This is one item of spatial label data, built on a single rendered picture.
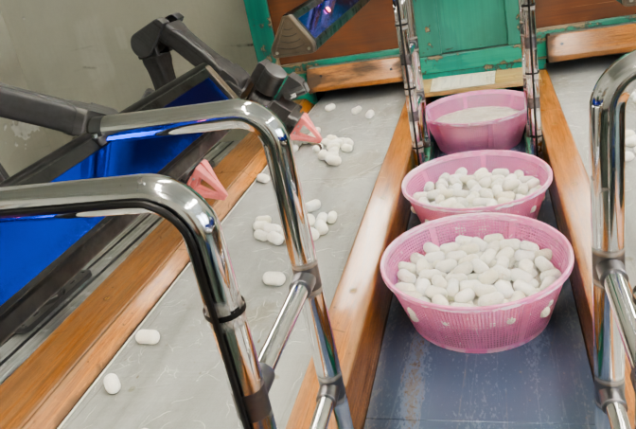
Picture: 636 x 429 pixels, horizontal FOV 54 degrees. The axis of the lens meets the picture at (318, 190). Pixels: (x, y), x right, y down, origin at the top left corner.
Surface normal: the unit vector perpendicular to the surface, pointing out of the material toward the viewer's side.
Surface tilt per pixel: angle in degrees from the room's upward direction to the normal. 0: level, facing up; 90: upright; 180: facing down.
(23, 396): 0
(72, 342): 0
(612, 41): 67
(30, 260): 58
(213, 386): 0
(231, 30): 90
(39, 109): 87
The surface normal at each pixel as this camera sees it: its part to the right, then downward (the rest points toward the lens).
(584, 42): -0.27, 0.03
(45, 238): 0.71, -0.55
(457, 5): -0.23, 0.41
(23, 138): 0.94, -0.06
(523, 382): -0.18, -0.91
